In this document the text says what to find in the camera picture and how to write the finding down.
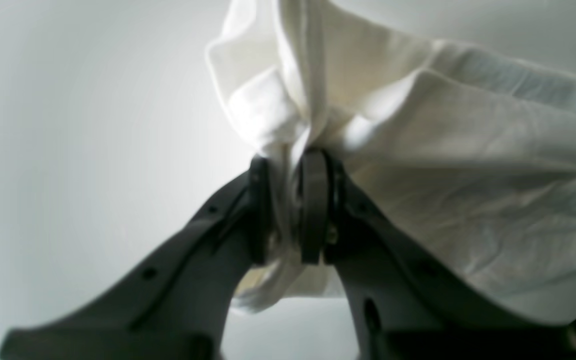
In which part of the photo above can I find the white printed T-shirt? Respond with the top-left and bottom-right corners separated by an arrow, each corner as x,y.
206,0 -> 576,323

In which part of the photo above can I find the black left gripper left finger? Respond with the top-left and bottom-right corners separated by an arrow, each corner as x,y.
0,156 -> 273,360

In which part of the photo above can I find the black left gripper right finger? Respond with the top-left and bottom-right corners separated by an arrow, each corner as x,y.
298,149 -> 576,360

